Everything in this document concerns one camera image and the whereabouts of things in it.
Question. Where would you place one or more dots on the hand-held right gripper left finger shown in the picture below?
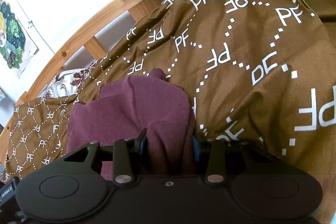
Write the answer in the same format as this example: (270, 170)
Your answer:
(142, 144)

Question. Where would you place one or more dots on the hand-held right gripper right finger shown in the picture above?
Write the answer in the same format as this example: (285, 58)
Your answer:
(195, 148)

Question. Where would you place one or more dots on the maroon garment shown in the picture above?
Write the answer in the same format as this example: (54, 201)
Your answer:
(136, 106)

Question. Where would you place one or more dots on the white floral bed sheet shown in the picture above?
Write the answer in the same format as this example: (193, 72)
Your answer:
(69, 83)

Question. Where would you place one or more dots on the brown patterned blanket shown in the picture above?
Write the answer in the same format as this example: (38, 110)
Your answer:
(236, 56)

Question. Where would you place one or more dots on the blue wall poster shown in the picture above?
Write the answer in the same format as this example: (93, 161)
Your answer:
(2, 95)

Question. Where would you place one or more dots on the wooden bed frame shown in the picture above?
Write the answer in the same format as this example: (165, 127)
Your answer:
(86, 32)

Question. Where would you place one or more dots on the green figure wall poster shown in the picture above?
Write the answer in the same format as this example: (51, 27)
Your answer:
(14, 37)

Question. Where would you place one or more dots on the white wall conduit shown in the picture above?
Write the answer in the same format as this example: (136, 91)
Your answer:
(29, 18)

